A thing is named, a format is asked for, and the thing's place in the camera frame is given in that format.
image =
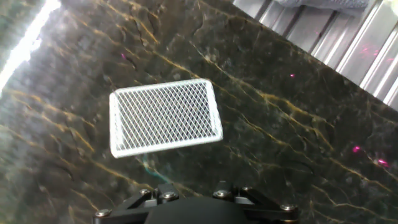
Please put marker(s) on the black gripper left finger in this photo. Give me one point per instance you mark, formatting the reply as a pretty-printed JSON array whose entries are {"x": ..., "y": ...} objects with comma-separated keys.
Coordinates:
[{"x": 140, "y": 205}]

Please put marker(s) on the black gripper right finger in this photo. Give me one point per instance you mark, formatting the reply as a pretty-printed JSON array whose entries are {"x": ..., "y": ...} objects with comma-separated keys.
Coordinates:
[{"x": 267, "y": 207}]

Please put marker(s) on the white mesh goal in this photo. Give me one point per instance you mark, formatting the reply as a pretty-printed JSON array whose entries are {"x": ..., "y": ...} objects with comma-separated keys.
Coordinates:
[{"x": 164, "y": 118}]

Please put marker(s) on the black gold-veined marble mat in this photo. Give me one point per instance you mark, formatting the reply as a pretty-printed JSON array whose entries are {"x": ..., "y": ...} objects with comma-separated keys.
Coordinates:
[{"x": 217, "y": 140}]

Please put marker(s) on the grey towel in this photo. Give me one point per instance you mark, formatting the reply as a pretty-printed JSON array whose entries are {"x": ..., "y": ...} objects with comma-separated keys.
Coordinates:
[{"x": 326, "y": 3}]

